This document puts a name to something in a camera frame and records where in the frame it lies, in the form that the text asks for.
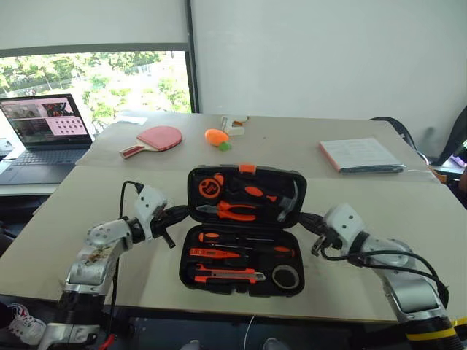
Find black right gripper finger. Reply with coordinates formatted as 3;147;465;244
300;219;325;235
298;211;326;224

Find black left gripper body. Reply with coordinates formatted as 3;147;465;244
150;213;177;251

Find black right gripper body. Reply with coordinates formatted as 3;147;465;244
310;222;339;258

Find orange black handled screwdriver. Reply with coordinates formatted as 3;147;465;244
198;231;275;245
215;243;296;258

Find orange voltage tester pen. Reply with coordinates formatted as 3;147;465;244
188;247;250;260

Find black electrical tape roll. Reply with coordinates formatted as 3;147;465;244
271;264;301;290

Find black tool case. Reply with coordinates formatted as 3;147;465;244
178;164;308;298

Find orange black utility knife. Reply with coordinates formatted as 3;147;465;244
193;263;266;285

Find orange black tape measure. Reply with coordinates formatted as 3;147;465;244
198;174;225;200

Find orange black claw hammer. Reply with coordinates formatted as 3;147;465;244
231;179;301;223

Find red table tennis paddle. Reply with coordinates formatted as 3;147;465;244
119;125;184;160

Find bagged paper booklet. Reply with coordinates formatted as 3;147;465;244
318;137;406;174

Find orange carrot toy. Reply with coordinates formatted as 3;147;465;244
204;128;233;152

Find white glue gun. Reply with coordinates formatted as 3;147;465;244
220;115;250;137

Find dark open laptop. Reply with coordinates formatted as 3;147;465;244
0;93;94;185

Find white red sneaker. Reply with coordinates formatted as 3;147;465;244
0;303;47;346

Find white roller blind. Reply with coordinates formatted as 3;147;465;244
0;0;191;53

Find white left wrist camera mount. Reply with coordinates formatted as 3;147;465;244
132;184;169;242

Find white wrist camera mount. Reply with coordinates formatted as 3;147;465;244
132;184;169;242
322;203;364;253

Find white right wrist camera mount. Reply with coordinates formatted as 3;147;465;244
322;203;364;253

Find orange handled pliers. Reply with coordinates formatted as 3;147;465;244
196;200;258;222

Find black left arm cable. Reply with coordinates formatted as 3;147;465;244
109;179;145;350

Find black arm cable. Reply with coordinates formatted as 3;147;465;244
320;246;450;304
109;179;145;350

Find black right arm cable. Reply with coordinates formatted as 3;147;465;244
320;246;450;304

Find thin white cable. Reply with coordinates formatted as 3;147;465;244
244;314;257;350

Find dark window frame post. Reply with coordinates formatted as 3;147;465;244
183;0;200;114

